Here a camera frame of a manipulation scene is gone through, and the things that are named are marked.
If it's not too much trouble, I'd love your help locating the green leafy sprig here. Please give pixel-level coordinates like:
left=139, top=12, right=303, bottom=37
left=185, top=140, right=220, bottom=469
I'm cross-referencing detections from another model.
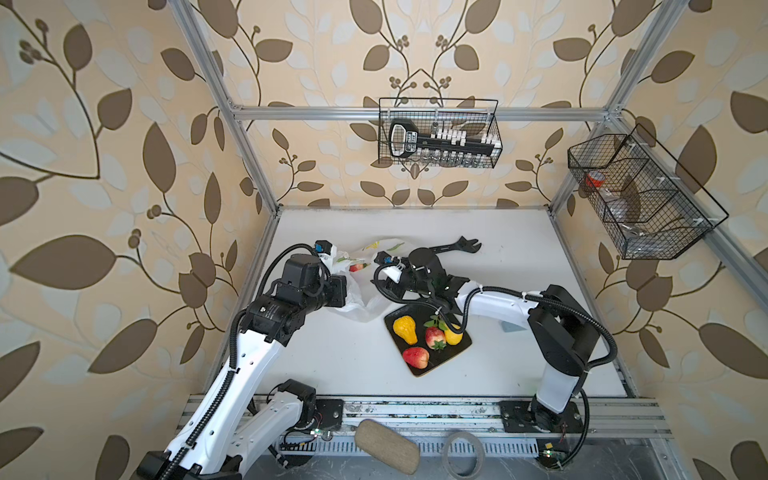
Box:
left=425, top=309, right=454, bottom=331

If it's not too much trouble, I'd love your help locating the yellow fake pear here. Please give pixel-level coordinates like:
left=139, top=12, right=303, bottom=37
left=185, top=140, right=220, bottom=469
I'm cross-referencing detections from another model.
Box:
left=392, top=316, right=418, bottom=345

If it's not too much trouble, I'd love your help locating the white plastic bag lemon print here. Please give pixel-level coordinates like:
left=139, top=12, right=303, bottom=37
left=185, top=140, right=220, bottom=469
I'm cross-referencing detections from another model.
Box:
left=319, top=238, right=411, bottom=323

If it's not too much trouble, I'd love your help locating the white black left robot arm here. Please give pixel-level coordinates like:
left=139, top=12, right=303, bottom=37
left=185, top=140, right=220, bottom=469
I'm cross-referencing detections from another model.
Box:
left=134, top=240, right=347, bottom=479

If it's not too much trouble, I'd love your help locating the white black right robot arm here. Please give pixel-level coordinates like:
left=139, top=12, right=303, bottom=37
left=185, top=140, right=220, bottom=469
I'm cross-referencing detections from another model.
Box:
left=371, top=248, right=618, bottom=432

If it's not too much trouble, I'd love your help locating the black square plate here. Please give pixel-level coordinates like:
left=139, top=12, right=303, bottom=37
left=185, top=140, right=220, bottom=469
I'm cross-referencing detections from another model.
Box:
left=384, top=305, right=473, bottom=377

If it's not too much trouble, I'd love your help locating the black adjustable wrench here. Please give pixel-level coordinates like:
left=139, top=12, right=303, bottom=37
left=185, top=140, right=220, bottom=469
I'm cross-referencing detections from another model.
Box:
left=429, top=236, right=482, bottom=254

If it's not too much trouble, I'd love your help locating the black socket set holder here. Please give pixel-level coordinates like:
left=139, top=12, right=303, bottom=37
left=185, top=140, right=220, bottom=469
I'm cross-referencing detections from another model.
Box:
left=384, top=119, right=503, bottom=159

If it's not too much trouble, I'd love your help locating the beige sponge block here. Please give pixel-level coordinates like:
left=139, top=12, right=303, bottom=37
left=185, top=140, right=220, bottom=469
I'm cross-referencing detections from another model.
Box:
left=354, top=420, right=421, bottom=475

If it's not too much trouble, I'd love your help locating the grey tape roll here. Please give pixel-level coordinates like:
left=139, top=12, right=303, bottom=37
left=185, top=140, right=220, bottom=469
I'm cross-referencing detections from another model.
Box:
left=441, top=431, right=486, bottom=480

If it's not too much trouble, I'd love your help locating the clear bottle red cap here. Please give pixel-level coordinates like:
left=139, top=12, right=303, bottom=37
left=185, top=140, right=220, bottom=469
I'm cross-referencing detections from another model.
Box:
left=586, top=171, right=631, bottom=230

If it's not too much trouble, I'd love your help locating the black wire basket back wall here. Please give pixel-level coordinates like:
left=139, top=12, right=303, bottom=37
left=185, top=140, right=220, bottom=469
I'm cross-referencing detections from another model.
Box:
left=378, top=96, right=503, bottom=169

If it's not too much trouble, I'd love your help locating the black wire basket wall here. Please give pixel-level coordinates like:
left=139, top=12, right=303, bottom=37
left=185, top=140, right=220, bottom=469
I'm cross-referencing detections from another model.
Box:
left=567, top=124, right=729, bottom=260
left=378, top=96, right=503, bottom=169

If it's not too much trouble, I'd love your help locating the black wire basket right wall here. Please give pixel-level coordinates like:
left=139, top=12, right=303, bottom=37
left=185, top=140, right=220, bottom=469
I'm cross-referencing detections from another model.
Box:
left=567, top=124, right=729, bottom=260

